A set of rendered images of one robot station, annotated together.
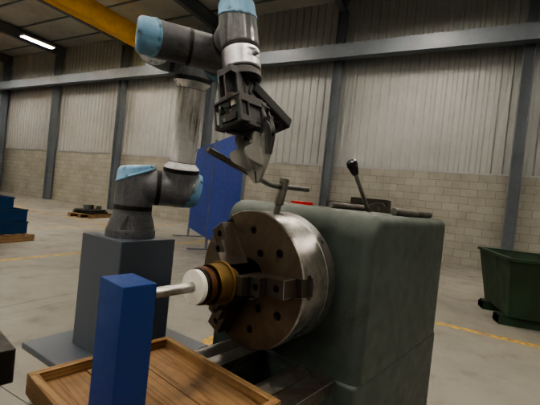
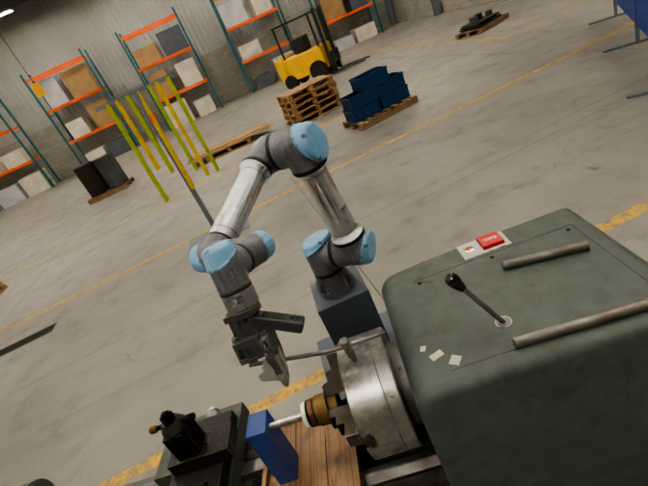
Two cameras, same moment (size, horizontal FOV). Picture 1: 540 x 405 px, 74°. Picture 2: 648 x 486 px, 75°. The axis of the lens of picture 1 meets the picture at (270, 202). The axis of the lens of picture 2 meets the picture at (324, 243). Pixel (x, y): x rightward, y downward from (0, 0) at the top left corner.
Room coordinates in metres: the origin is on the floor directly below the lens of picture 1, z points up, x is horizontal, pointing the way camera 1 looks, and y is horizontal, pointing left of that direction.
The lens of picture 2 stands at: (0.45, -0.74, 1.97)
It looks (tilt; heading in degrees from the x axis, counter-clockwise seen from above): 26 degrees down; 58
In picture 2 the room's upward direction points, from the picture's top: 25 degrees counter-clockwise
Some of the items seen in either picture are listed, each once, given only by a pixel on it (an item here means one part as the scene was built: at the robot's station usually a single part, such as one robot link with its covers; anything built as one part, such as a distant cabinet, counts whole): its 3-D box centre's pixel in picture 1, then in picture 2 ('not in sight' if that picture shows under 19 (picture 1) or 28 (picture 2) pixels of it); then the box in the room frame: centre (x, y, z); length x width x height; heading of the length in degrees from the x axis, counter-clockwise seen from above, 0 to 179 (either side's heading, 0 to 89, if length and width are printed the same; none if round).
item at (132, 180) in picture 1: (137, 184); (322, 251); (1.16, 0.43, 1.27); 0.13 x 0.12 x 0.14; 114
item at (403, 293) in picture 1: (337, 268); (518, 342); (1.18, -0.24, 1.06); 0.59 x 0.48 x 0.39; 140
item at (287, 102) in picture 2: not in sight; (309, 100); (6.95, 7.54, 0.36); 1.26 x 0.86 x 0.73; 163
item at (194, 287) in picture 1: (169, 290); (287, 420); (0.66, 0.17, 1.08); 0.13 x 0.07 x 0.07; 140
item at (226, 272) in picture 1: (214, 284); (324, 408); (0.75, 0.10, 1.08); 0.09 x 0.09 x 0.09; 50
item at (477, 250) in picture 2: not in sight; (485, 253); (1.33, -0.11, 1.23); 0.13 x 0.08 x 0.06; 140
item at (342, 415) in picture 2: (271, 286); (352, 426); (0.75, -0.02, 1.09); 0.12 x 0.11 x 0.05; 50
